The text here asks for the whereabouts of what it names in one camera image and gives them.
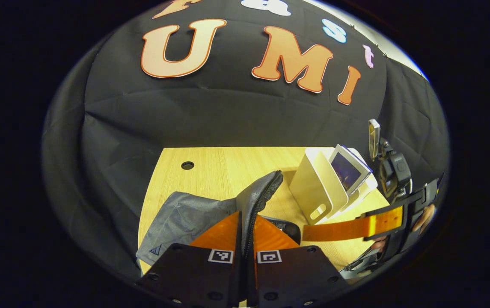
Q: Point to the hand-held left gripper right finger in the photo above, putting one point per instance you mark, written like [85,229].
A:
[296,273]

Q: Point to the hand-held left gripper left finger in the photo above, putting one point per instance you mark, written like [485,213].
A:
[189,273]

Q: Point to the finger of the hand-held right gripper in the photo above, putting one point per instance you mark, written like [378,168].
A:
[373,224]

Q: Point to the grey schoolbag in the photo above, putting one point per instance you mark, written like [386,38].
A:
[185,218]

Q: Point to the blue cover book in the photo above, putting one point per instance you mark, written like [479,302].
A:
[347,171]

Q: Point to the white bookshelf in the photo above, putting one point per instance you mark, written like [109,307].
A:
[313,188]

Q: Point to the cluttered white side table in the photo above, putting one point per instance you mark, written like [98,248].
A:
[358,266]

